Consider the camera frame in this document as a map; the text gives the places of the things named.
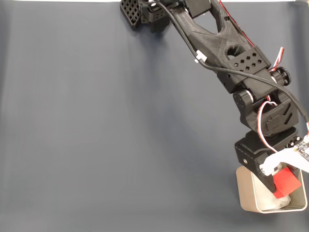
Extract red cube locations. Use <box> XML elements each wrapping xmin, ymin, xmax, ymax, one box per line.
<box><xmin>272</xmin><ymin>168</ymin><xmax>302</xmax><ymax>200</ymax></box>

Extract metal box with rounded corners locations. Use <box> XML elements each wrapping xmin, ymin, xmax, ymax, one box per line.
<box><xmin>236</xmin><ymin>158</ymin><xmax>309</xmax><ymax>215</ymax></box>

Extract white crumpled paper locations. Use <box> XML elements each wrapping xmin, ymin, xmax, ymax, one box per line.
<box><xmin>253</xmin><ymin>177</ymin><xmax>292</xmax><ymax>211</ymax></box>

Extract dark table mat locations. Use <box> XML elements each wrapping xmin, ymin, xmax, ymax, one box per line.
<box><xmin>0</xmin><ymin>1</ymin><xmax>309</xmax><ymax>232</ymax></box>

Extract camera board on white mount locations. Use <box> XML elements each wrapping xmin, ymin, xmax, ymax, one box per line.
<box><xmin>259</xmin><ymin>141</ymin><xmax>309</xmax><ymax>182</ymax></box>

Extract white gripper servo cable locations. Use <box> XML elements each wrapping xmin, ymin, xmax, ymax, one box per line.
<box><xmin>257</xmin><ymin>101</ymin><xmax>280</xmax><ymax>154</ymax></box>

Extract black camera cable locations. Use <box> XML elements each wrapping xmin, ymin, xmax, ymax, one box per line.
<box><xmin>154</xmin><ymin>0</ymin><xmax>309</xmax><ymax>133</ymax></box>

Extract white red servo cable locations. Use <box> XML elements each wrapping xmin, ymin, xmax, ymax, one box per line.
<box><xmin>217</xmin><ymin>0</ymin><xmax>285</xmax><ymax>71</ymax></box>

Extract white cable clip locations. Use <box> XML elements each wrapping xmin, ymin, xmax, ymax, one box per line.
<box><xmin>194</xmin><ymin>50</ymin><xmax>208</xmax><ymax>64</ymax></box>

